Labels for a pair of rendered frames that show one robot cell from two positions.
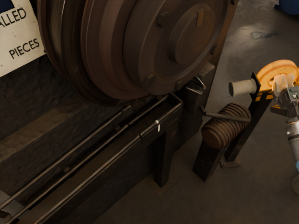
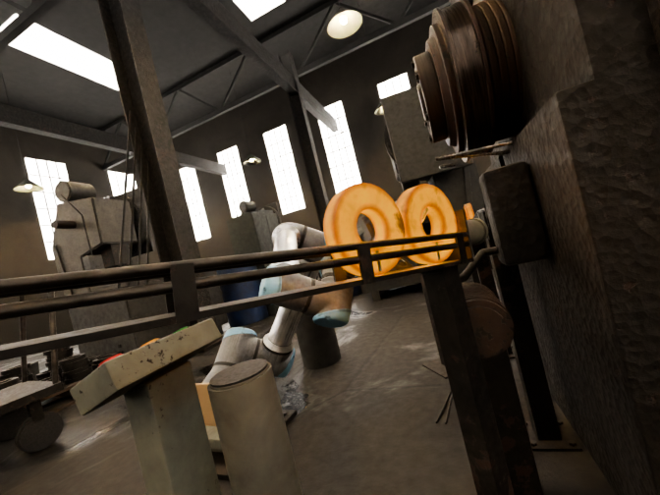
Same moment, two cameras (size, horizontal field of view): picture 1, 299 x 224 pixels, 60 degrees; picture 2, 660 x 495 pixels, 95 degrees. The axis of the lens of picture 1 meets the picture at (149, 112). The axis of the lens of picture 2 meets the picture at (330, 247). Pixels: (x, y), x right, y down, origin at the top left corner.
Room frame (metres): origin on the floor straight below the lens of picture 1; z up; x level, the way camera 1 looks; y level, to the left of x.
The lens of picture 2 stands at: (1.12, -0.94, 0.70)
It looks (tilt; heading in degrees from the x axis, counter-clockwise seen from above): 1 degrees up; 152
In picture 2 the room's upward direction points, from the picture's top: 14 degrees counter-clockwise
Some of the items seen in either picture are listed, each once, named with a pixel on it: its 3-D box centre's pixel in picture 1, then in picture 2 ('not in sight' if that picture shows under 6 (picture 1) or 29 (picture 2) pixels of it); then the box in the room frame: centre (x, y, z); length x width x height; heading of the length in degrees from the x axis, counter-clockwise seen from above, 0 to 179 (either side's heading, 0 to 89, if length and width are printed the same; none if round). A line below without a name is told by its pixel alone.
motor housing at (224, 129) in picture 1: (216, 146); (495, 399); (0.62, -0.34, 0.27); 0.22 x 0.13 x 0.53; 132
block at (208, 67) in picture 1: (193, 86); (514, 214); (0.67, -0.17, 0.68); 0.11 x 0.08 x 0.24; 42
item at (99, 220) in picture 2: not in sight; (109, 260); (-5.06, -1.82, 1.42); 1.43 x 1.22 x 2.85; 47
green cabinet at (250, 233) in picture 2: not in sight; (264, 263); (-3.47, 0.30, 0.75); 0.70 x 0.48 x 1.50; 132
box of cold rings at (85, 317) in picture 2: not in sight; (157, 316); (-3.05, -1.21, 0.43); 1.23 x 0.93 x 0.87; 130
